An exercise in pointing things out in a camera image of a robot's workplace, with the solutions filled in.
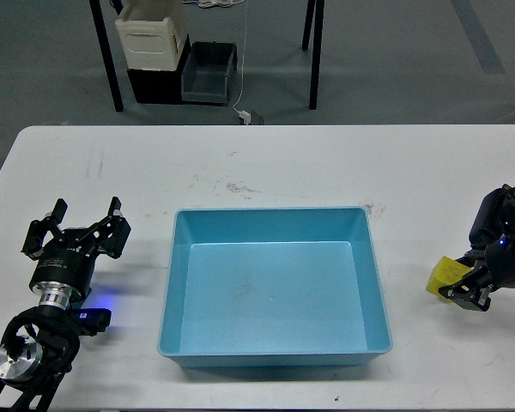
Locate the blue plastic tray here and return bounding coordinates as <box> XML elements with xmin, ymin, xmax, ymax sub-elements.
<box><xmin>158</xmin><ymin>207</ymin><xmax>392</xmax><ymax>368</ymax></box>

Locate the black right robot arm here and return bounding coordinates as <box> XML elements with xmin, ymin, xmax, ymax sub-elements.
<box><xmin>438</xmin><ymin>185</ymin><xmax>515</xmax><ymax>312</ymax></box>

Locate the black table leg left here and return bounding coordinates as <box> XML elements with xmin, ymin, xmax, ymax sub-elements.
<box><xmin>88</xmin><ymin>0</ymin><xmax>124</xmax><ymax>112</ymax></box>

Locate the black table leg right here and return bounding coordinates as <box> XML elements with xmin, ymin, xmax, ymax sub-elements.
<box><xmin>301</xmin><ymin>0</ymin><xmax>325</xmax><ymax>110</ymax></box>

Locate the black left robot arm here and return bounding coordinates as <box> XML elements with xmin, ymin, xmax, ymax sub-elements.
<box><xmin>0</xmin><ymin>197</ymin><xmax>130</xmax><ymax>411</ymax></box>

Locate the yellow block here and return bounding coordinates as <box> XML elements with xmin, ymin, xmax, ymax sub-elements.
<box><xmin>426</xmin><ymin>256</ymin><xmax>471</xmax><ymax>303</ymax></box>

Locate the grey plastic bin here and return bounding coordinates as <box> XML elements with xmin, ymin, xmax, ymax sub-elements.
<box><xmin>181</xmin><ymin>41</ymin><xmax>238</xmax><ymax>106</ymax></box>

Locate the cream plastic crate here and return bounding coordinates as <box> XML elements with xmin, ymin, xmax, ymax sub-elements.
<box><xmin>115</xmin><ymin>0</ymin><xmax>188</xmax><ymax>71</ymax></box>

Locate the black box under crate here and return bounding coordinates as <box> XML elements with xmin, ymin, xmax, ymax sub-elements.
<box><xmin>127</xmin><ymin>37</ymin><xmax>191</xmax><ymax>105</ymax></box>

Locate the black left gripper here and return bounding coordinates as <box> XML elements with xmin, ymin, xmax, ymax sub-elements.
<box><xmin>21</xmin><ymin>197</ymin><xmax>131</xmax><ymax>300</ymax></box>

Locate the white cable bundle on floor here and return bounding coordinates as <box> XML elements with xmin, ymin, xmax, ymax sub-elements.
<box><xmin>181</xmin><ymin>0</ymin><xmax>245</xmax><ymax>9</ymax></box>

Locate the black table leg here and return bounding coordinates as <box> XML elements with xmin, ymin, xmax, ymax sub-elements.
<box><xmin>301</xmin><ymin>0</ymin><xmax>325</xmax><ymax>110</ymax></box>
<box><xmin>88</xmin><ymin>0</ymin><xmax>124</xmax><ymax>112</ymax></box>

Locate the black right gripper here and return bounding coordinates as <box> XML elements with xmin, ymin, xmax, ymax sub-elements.
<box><xmin>439</xmin><ymin>235</ymin><xmax>515</xmax><ymax>312</ymax></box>

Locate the white hanging cable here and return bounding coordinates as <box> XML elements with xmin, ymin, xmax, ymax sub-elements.
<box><xmin>232</xmin><ymin>0</ymin><xmax>248</xmax><ymax>113</ymax></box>

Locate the white power adapter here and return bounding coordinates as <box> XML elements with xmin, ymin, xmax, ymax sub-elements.
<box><xmin>238</xmin><ymin>110</ymin><xmax>251</xmax><ymax>125</ymax></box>

